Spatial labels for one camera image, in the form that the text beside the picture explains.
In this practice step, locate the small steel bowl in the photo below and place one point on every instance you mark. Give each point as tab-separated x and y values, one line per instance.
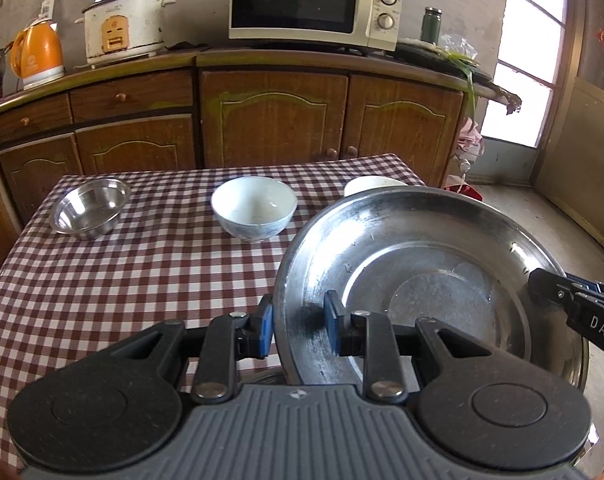
91	210

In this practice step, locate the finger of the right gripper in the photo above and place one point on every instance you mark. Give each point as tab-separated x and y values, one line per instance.
559	290
586	284

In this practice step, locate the pink plastic bags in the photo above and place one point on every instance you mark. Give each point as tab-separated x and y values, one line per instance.
470	144

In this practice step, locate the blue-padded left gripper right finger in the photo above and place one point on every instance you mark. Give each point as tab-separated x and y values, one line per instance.
370	336

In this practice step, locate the white shallow bowl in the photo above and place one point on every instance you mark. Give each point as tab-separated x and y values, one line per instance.
367	183

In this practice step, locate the green onion stalks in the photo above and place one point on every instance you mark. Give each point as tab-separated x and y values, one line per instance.
465	65

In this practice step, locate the blue-white porcelain bowl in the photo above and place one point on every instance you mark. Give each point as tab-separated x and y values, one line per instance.
253	208

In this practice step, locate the red checkered tablecloth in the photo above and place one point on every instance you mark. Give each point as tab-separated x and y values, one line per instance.
62	298

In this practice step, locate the large steel plate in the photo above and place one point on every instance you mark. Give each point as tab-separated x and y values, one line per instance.
409	252

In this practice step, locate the green thermos bottle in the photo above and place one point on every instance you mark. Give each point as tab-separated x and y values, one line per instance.
431	25

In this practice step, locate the red plastic bag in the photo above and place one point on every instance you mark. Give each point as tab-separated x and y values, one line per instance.
465	190

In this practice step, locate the orange electric kettle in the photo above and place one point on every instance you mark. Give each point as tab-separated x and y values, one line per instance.
35	55

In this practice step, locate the cream microwave oven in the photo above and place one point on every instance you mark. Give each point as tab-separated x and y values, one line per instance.
371	24

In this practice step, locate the wooden kitchen cabinet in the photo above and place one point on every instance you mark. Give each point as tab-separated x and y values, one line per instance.
225	108

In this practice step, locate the steel basin near camera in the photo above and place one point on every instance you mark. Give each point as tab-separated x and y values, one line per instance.
274	376

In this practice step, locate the white power strip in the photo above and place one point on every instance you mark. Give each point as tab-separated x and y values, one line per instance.
47	9

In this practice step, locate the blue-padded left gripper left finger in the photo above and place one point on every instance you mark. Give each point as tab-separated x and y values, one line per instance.
228	339

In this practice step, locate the white rice cooker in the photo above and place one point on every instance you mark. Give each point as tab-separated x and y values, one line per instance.
116	30

